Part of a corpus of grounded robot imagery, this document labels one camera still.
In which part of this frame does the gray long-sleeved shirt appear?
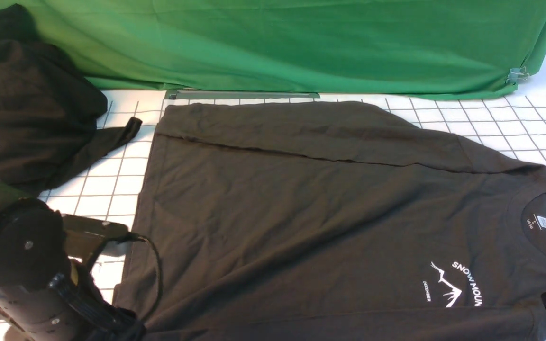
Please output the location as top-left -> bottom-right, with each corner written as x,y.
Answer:
113,102 -> 546,341

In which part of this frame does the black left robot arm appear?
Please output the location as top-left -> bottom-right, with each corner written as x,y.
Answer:
0,182 -> 146,341

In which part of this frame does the white grid-pattern mat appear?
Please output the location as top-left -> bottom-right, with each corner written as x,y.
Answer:
0,85 -> 546,341

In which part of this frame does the green backdrop cloth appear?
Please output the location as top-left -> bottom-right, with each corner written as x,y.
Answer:
18,0 -> 546,100

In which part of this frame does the metal strip on table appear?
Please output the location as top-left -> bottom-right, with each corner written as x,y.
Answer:
164,89 -> 320,100

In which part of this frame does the dark crumpled garment pile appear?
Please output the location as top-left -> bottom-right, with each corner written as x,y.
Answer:
0,4 -> 142,196

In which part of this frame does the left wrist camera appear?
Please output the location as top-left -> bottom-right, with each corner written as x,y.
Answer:
62,214 -> 129,261

